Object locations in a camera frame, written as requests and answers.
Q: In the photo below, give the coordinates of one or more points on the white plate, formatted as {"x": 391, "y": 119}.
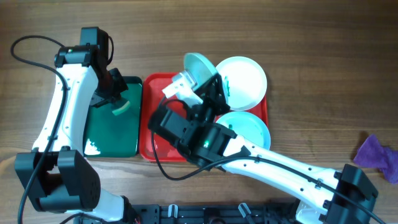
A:
{"x": 245, "y": 82}

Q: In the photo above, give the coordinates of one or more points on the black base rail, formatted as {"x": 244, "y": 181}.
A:
{"x": 268, "y": 213}

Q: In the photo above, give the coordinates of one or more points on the green sponge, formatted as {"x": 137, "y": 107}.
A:
{"x": 120, "y": 106}

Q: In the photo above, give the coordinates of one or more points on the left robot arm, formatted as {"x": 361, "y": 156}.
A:
{"x": 55, "y": 175}

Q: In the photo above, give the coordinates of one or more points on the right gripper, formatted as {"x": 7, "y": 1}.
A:
{"x": 214, "y": 99}

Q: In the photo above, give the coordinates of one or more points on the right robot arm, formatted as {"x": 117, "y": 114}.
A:
{"x": 325, "y": 195}

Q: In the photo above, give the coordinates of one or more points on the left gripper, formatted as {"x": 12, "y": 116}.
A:
{"x": 120, "y": 87}

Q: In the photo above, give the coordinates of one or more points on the red plastic tray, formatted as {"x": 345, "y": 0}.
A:
{"x": 152, "y": 95}

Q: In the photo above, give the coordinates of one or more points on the dark green tray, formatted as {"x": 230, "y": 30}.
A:
{"x": 110, "y": 135}

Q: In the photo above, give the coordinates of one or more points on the purple cloth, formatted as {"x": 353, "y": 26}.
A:
{"x": 372, "y": 154}

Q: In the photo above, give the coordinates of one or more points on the light blue plate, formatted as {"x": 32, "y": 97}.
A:
{"x": 249, "y": 126}
{"x": 200, "y": 69}

